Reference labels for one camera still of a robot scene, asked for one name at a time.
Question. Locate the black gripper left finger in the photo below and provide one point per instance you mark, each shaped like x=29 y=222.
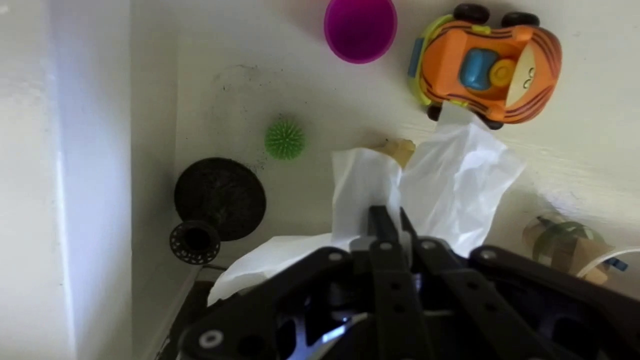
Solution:
x=393 y=300

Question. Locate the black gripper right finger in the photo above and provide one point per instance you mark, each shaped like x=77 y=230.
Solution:
x=480 y=307

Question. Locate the white paper towel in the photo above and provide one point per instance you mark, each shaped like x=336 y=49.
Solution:
x=452 y=186

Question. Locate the green spiky ball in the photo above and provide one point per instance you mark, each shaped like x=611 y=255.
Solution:
x=285 y=136

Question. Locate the orange tiger toy car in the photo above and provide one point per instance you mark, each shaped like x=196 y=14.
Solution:
x=487 y=63

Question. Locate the low white counter cabinet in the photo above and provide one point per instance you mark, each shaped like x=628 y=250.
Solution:
x=232 y=81

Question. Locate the small purple cup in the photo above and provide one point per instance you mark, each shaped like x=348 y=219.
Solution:
x=360 y=31

